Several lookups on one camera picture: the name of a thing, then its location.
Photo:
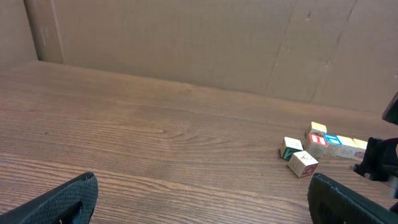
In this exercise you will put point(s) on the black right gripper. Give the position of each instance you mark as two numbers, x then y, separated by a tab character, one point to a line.
380	163

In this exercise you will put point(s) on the yellow block far top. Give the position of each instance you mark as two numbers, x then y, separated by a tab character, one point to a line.
316	128

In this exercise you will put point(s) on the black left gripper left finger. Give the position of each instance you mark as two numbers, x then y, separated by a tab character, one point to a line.
72	202

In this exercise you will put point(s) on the white block red side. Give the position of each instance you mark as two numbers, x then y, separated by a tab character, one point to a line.
302	164

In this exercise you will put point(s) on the yellow block row end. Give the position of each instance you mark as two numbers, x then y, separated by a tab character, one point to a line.
360	149

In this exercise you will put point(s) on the yellow block middle row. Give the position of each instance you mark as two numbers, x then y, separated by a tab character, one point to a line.
347	148

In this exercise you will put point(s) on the white block green side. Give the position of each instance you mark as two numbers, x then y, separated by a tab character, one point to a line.
290	146

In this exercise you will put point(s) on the red letter I block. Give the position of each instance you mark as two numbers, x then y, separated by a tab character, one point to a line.
316	145

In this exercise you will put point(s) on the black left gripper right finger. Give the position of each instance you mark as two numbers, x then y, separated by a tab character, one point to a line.
332	202

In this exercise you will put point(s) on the blue letter block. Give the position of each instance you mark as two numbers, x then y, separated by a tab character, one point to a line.
334	144

